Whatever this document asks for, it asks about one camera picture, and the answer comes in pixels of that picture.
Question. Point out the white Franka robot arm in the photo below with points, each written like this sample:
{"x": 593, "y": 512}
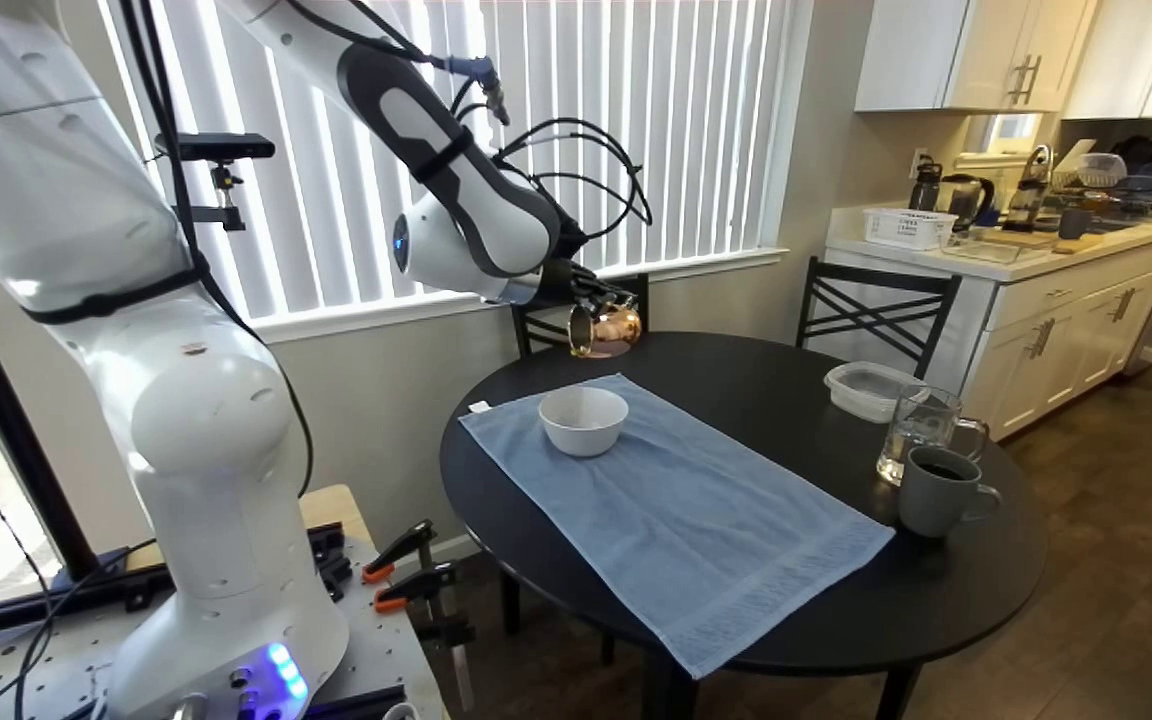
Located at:
{"x": 201, "y": 426}

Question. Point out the black orange-tipped clamp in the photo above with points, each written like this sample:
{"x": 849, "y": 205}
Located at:
{"x": 398, "y": 549}
{"x": 416, "y": 587}

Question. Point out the blue cloth towel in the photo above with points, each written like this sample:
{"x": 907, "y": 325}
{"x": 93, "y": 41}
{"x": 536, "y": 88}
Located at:
{"x": 739, "y": 562}

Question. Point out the white upper cabinets above island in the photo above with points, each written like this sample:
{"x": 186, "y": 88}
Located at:
{"x": 976, "y": 55}

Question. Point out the grey ceramic mug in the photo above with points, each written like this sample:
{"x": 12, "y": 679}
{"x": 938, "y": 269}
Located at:
{"x": 933, "y": 500}

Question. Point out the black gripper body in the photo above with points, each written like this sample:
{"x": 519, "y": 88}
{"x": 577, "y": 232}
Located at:
{"x": 584, "y": 289}

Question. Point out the white counter island cabinet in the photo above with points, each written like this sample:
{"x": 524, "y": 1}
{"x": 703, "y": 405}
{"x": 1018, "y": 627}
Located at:
{"x": 1070, "y": 323}

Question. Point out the white bowl at edge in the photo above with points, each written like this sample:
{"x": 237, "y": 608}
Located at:
{"x": 869, "y": 390}

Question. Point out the black coffee maker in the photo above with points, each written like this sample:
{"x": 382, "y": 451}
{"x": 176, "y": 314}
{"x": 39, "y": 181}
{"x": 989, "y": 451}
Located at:
{"x": 958, "y": 193}

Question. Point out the dark mug on counter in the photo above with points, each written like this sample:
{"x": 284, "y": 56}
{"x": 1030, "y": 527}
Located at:
{"x": 1074, "y": 220}

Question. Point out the white ceramic bowl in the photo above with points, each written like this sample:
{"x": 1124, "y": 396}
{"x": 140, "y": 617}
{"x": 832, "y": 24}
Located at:
{"x": 584, "y": 426}

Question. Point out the white plastic basket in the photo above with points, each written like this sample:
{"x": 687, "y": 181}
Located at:
{"x": 910, "y": 226}

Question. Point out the round black table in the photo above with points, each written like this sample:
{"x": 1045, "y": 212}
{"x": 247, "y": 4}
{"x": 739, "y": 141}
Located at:
{"x": 869, "y": 600}

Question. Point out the black camera on stand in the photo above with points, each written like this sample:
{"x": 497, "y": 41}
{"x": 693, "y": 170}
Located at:
{"x": 223, "y": 145}

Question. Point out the clear drinking glass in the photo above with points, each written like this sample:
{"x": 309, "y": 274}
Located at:
{"x": 912, "y": 440}

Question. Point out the white vertical window blinds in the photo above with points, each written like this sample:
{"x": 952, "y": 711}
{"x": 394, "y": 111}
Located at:
{"x": 739, "y": 135}

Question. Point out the black cross-back chair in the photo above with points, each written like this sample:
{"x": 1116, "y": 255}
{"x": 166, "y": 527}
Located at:
{"x": 881, "y": 269}
{"x": 519, "y": 334}

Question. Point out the robot base mounting platform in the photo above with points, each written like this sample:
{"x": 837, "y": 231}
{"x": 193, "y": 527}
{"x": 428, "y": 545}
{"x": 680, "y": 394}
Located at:
{"x": 382, "y": 655}

